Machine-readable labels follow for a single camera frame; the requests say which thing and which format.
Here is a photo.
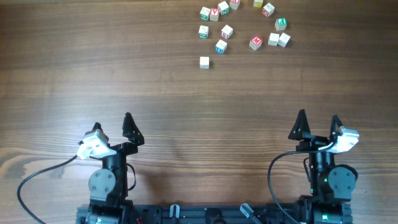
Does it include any black right camera cable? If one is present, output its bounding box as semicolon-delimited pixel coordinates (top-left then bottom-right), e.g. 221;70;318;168
267;141;338;224

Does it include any blue sided wooden block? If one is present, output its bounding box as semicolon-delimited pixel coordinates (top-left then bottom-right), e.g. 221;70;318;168
215;40;228;54

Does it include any black camera cable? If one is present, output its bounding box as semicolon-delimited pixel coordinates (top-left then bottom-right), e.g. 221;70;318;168
17;154;78;224
267;141;338;224

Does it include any red sided tilted block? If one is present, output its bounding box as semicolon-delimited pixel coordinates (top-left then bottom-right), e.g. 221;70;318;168
221;25;233;39

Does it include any black left camera cable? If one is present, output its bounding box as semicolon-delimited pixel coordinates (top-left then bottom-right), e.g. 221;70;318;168
17;154;78;224

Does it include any green letter wooden block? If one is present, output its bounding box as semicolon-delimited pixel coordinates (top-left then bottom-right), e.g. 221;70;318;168
200;7;211;21

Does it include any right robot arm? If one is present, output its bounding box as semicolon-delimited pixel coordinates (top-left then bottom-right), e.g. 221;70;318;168
288;110;359;223

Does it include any yellow wooden block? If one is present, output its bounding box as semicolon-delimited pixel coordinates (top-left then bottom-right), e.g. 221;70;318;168
253;0;263;8

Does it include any red sided wooden block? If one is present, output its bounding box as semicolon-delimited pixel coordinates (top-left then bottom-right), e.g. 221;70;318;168
262;3;275;17

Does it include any red X wooden block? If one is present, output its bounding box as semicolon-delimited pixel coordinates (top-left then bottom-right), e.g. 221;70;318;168
229;0;241;10

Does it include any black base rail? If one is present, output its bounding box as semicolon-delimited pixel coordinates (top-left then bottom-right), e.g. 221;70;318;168
76;198;353;224

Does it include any plain tilted wooden block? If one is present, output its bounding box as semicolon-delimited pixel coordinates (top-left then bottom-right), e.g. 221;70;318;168
278;33;290;47

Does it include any green sided wooden block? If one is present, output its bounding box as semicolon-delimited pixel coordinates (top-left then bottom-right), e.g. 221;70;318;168
198;26;209;39

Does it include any red M wooden block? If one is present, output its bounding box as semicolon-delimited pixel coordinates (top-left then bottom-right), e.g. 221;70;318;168
249;35;263;50

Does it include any green N wooden block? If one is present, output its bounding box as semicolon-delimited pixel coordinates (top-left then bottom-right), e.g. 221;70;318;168
218;1;229;16

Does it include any red V wooden block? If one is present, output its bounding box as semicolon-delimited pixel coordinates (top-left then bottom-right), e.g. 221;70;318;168
210;8;220;21

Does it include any green E wooden block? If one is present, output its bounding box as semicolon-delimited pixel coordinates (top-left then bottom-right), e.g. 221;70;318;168
275;17;287;31

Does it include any plain pale wooden block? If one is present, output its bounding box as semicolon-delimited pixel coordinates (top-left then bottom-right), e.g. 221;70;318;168
200;57;210;69

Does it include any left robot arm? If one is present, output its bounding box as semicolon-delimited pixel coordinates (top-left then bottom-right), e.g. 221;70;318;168
76;112;144;224

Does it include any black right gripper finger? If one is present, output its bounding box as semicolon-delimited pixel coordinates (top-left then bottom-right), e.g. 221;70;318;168
329;115;343;141
288;109;311;140

